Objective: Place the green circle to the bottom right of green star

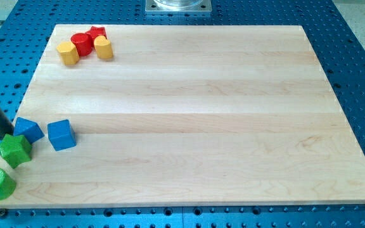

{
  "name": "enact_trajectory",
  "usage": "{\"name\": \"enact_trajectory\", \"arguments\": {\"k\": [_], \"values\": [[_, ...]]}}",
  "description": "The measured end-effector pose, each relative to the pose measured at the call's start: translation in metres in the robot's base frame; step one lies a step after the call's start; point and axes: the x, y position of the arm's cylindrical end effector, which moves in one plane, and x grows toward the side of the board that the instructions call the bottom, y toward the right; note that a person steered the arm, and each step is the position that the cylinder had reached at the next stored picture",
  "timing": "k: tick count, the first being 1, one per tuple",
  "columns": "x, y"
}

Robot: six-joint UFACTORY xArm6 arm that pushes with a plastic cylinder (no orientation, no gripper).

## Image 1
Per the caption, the red wooden star block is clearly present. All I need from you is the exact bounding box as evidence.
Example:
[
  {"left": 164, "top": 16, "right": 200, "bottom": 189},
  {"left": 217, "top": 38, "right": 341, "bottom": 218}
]
[{"left": 86, "top": 26, "right": 106, "bottom": 41}]

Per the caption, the green wooden star block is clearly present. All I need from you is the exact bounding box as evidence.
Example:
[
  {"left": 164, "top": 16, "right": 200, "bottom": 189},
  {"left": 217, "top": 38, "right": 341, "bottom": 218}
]
[{"left": 0, "top": 134, "right": 32, "bottom": 168}]

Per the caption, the light wooden board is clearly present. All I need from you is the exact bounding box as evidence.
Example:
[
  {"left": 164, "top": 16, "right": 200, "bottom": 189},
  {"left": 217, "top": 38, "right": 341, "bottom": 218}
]
[{"left": 0, "top": 24, "right": 365, "bottom": 208}]

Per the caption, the yellow wooden heart block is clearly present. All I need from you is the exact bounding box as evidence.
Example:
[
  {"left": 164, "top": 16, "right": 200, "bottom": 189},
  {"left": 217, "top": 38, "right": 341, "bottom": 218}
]
[{"left": 94, "top": 35, "right": 113, "bottom": 60}]

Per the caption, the red wooden cylinder block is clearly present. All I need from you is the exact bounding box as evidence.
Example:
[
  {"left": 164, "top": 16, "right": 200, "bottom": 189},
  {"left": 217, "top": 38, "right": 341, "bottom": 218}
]
[{"left": 70, "top": 33, "right": 93, "bottom": 57}]

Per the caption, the blue wooden cube block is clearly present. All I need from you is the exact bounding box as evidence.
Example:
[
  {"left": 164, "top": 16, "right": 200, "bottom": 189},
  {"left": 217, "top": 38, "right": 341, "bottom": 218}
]
[{"left": 48, "top": 119, "right": 77, "bottom": 151}]

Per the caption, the yellow wooden hexagon block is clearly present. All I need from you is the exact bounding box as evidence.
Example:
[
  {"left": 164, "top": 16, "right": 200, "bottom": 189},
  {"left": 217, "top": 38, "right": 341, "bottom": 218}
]
[{"left": 56, "top": 41, "right": 79, "bottom": 65}]

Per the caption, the blue wooden triangle block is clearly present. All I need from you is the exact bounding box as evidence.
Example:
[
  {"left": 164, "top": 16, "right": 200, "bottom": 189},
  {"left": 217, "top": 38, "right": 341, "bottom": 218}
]
[{"left": 13, "top": 117, "right": 44, "bottom": 144}]

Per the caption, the left board clamp screw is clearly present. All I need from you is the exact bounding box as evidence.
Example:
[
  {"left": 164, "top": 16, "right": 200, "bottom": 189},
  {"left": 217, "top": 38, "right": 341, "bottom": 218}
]
[{"left": 0, "top": 208, "right": 8, "bottom": 218}]

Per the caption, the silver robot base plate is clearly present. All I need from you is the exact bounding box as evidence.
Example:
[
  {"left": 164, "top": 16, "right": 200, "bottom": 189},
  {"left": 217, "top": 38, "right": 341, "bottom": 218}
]
[{"left": 145, "top": 0, "right": 212, "bottom": 13}]

